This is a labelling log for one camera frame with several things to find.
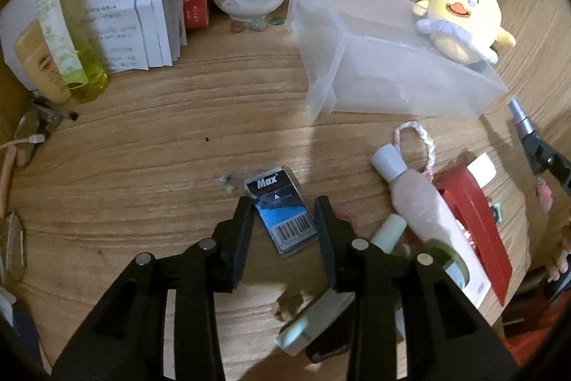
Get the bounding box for red gift bag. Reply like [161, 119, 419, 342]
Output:
[434, 164, 512, 306]

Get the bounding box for pink tube white cap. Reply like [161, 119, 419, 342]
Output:
[371, 144, 491, 307]

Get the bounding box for pale green cosmetic tube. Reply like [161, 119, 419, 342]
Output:
[276, 214, 406, 357]

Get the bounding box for pink white braided rope ring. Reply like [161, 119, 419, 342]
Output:
[392, 120, 438, 181]

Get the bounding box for blue Max staple box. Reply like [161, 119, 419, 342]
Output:
[245, 167, 317, 255]

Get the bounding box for dark green bottle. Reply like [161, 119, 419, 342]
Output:
[415, 239, 470, 289]

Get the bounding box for yellow chick plush toy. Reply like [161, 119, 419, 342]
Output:
[413, 0, 517, 65]

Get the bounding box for clear plastic storage bin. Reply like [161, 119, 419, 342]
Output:
[287, 0, 507, 119]

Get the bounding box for round metal mirror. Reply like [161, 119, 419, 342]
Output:
[15, 109, 45, 168]

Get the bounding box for beige cream tube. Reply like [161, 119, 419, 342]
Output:
[14, 19, 72, 105]

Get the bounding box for yellow green liquid bottle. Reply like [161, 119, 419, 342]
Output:
[60, 0, 108, 104]

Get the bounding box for white floral bowl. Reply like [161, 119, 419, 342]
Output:
[213, 0, 286, 22]

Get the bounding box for white green cosmetic tube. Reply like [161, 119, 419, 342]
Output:
[33, 0, 89, 89]

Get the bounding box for red small box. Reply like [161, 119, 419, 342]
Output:
[183, 0, 209, 29]

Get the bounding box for white folded paper boxes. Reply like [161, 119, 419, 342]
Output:
[1, 0, 186, 90]

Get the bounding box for white charging cable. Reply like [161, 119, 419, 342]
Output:
[0, 133, 47, 152]

